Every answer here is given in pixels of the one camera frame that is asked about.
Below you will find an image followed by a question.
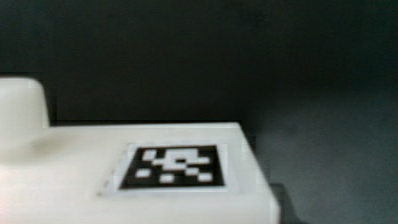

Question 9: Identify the white front drawer tray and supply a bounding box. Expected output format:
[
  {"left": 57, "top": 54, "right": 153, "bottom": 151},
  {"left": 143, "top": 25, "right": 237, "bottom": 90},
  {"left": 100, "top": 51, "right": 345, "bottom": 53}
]
[{"left": 0, "top": 78, "right": 281, "bottom": 224}]

